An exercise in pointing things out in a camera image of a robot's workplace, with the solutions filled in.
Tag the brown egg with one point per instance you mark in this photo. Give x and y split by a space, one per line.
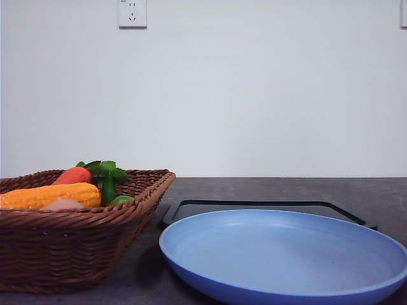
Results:
64 204

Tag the brown wicker basket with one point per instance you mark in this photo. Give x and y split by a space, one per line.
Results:
73 251

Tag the black rectangular tray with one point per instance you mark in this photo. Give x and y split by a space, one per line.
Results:
185 209

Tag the blue round plate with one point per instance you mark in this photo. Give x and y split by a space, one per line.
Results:
288 257

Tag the green leafy toy vegetable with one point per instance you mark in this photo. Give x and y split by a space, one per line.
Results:
106 174

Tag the white wall power socket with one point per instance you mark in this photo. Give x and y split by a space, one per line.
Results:
132 15

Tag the white wall plate right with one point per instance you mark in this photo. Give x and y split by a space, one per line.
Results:
404 14

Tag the orange toy carrot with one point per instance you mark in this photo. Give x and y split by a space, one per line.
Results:
75 175

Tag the yellow toy corn cob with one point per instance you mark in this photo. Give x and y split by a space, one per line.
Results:
38 197

